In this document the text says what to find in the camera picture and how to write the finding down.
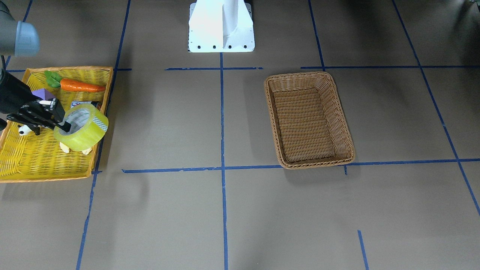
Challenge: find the blue floor tape cross line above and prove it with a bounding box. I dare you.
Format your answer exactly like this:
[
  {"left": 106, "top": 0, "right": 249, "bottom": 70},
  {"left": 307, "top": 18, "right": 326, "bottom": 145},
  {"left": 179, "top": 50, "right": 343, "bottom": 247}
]
[{"left": 122, "top": 158, "right": 480, "bottom": 173}]

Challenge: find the yellow toy croissant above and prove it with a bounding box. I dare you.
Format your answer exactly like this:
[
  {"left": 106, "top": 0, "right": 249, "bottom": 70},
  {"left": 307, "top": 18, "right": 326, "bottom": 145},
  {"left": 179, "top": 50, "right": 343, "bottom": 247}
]
[{"left": 59, "top": 142, "right": 92, "bottom": 155}]

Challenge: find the toy panda figure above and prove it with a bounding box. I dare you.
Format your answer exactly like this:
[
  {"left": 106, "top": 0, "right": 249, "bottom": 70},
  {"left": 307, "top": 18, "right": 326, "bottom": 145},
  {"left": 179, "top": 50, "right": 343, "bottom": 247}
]
[{"left": 17, "top": 125, "right": 32, "bottom": 136}]

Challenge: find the small pink label bottle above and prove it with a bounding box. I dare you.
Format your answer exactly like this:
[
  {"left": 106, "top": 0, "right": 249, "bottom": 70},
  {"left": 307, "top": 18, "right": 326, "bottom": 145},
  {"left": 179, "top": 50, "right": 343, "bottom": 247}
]
[{"left": 70, "top": 100, "right": 102, "bottom": 110}]

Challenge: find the yellow clear tape roll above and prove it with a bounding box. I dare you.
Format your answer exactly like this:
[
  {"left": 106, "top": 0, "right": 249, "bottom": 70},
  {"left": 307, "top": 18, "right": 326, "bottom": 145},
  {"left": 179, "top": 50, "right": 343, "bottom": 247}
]
[{"left": 53, "top": 104, "right": 109, "bottom": 152}]

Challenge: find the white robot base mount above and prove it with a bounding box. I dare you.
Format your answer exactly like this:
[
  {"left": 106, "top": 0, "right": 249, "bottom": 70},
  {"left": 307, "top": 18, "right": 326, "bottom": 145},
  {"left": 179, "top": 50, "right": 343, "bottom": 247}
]
[{"left": 187, "top": 0, "right": 255, "bottom": 53}]

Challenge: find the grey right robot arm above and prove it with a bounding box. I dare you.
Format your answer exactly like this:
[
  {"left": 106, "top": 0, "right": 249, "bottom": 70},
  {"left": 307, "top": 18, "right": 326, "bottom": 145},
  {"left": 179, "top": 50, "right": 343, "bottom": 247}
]
[{"left": 0, "top": 2, "right": 71, "bottom": 135}]

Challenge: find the yellow woven tray basket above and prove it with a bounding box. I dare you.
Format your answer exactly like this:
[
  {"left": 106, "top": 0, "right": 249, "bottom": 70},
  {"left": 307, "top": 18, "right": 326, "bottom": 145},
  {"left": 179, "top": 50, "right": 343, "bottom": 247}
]
[{"left": 0, "top": 66, "right": 114, "bottom": 183}]

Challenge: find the purple foam cube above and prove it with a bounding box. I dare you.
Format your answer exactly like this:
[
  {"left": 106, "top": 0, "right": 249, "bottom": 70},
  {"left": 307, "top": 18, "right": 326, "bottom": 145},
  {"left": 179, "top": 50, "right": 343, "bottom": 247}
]
[{"left": 31, "top": 88, "right": 56, "bottom": 101}]

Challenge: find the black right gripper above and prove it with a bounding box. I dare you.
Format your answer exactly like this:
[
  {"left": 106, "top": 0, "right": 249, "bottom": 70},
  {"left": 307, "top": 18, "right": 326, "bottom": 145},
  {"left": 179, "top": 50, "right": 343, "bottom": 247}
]
[{"left": 6, "top": 99, "right": 72, "bottom": 136}]

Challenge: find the brown wicker basket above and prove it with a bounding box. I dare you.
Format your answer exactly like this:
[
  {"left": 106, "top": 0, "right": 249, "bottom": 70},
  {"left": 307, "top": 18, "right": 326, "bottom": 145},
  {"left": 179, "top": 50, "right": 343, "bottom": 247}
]
[{"left": 264, "top": 71, "right": 356, "bottom": 170}]

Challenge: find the orange toy carrot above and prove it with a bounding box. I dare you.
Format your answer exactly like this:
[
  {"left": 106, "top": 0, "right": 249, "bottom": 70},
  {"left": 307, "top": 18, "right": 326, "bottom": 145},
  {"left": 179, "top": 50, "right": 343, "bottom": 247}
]
[{"left": 43, "top": 70, "right": 106, "bottom": 93}]

